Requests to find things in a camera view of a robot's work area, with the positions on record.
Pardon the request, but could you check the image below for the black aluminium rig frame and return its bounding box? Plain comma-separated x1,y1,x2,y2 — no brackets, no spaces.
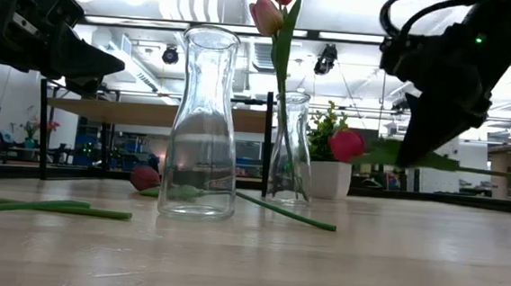
0,6,511,216

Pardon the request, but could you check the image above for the wooden shelf with black frame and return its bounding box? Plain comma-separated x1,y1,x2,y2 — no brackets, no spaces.
33,75,276,198

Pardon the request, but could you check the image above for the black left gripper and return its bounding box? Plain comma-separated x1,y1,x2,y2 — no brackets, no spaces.
0,0,131,100

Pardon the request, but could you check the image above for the background vase with flowers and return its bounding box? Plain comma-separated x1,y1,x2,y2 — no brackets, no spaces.
17,115,62,153

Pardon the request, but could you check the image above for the pink artificial tulip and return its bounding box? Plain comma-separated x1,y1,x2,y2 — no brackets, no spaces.
235,0,314,204

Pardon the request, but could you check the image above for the maroon artificial tulip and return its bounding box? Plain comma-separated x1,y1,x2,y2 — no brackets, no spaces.
126,164,341,234

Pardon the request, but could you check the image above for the green plant in white pot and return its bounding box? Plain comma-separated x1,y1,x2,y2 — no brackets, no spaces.
301,98,358,202

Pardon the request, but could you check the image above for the person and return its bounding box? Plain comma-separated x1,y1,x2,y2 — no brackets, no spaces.
0,129,16,164

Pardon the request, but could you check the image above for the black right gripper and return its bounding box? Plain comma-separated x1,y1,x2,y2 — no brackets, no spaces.
371,16,511,174

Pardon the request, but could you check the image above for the green stem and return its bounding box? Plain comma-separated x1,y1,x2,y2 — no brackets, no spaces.
0,194,134,222

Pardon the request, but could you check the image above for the black hanging ceiling camera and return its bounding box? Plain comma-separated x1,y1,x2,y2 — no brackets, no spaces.
390,94,412,113
311,41,340,77
160,42,181,67

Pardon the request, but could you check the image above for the white pillar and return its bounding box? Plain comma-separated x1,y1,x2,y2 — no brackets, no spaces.
417,166,461,196

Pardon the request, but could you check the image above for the clear glass vase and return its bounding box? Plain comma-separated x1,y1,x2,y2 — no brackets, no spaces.
264,89,319,207
156,22,249,224

